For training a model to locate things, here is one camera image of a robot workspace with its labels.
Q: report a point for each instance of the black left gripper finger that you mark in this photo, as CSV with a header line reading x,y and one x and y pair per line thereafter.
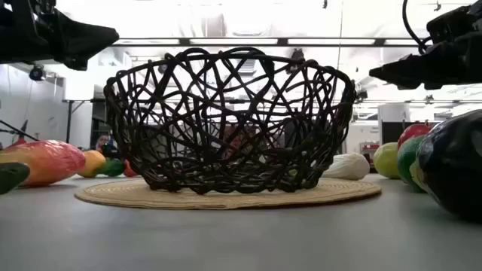
x,y
83,41

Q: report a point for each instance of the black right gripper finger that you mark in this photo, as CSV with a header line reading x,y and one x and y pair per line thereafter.
x,y
403,71

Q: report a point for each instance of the dark green round lime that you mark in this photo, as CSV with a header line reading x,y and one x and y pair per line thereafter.
x,y
406,162

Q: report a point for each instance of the light green apple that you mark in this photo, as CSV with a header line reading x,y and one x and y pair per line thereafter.
x,y
386,161

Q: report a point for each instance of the dark purple eggplant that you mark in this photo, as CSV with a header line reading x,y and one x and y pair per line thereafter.
x,y
452,165

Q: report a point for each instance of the green onion bunch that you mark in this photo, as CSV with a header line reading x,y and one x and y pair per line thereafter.
x,y
348,166

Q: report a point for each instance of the yellow orange citrus fruit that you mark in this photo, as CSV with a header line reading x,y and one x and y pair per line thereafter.
x,y
91,162

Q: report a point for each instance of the red and yellow mango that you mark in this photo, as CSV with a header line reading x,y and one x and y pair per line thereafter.
x,y
49,162

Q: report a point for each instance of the dark green cucumber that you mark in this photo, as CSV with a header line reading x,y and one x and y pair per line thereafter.
x,y
11,177

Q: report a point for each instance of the white background cabinet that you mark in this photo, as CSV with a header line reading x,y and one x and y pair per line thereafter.
x,y
393,112

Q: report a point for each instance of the black ceiling-mounted device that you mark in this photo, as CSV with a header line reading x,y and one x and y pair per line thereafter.
x,y
360,95
297,56
37,73

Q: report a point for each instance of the black background partition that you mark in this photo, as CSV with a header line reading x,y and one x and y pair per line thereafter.
x,y
389,131

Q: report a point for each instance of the red-shelved background cart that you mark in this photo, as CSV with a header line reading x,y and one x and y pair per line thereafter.
x,y
371,147

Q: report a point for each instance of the person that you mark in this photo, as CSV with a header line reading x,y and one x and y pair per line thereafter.
x,y
101,142

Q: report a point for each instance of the red background object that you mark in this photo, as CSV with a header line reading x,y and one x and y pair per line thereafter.
x,y
19,142

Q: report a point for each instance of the long ceiling light strip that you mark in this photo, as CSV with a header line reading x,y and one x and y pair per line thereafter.
x,y
233,41

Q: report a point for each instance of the round woven straw placemat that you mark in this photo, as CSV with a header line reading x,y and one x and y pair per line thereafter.
x,y
226,201

